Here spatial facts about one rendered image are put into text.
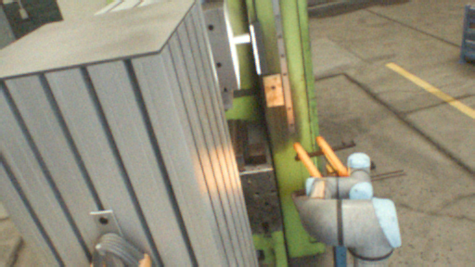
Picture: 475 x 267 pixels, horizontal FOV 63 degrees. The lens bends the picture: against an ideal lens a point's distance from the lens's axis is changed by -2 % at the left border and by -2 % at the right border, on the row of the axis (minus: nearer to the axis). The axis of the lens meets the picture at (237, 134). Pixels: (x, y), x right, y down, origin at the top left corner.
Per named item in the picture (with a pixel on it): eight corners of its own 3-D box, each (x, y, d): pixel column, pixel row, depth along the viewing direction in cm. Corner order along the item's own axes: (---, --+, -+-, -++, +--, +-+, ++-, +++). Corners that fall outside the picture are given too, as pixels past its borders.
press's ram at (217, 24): (257, 86, 192) (242, 3, 173) (179, 99, 195) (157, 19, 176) (252, 57, 229) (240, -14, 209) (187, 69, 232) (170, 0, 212)
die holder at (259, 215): (283, 231, 231) (272, 169, 209) (219, 239, 234) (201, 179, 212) (274, 174, 280) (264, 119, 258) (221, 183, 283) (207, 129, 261)
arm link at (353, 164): (347, 165, 138) (346, 151, 145) (349, 189, 144) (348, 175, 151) (371, 164, 136) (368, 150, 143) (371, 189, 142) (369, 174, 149)
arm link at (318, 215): (292, 252, 97) (309, 201, 145) (338, 253, 95) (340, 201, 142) (289, 206, 97) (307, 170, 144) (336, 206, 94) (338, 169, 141)
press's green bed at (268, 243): (290, 283, 254) (282, 230, 231) (234, 290, 257) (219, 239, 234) (281, 223, 302) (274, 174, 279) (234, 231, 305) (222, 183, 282)
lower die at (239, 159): (245, 166, 215) (242, 153, 211) (209, 171, 217) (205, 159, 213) (243, 129, 252) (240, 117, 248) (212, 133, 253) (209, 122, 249)
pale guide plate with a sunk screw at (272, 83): (284, 104, 210) (280, 74, 202) (267, 107, 211) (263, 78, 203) (284, 103, 212) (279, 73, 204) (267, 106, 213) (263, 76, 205)
